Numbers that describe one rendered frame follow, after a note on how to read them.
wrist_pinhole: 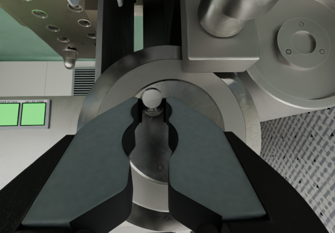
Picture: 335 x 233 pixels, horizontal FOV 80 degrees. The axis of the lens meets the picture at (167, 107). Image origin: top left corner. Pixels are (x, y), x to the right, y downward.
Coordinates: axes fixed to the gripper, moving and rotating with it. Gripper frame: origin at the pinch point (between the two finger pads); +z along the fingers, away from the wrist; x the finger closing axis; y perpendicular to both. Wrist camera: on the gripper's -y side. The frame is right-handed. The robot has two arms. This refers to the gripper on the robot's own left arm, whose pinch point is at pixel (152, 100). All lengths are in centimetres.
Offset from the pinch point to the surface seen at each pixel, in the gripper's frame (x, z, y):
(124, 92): -2.2, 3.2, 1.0
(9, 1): -23.2, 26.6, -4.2
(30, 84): -179, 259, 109
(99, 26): -4.8, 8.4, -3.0
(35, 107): -28.5, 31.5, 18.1
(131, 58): -1.9, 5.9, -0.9
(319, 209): 18.8, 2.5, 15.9
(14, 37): -166, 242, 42
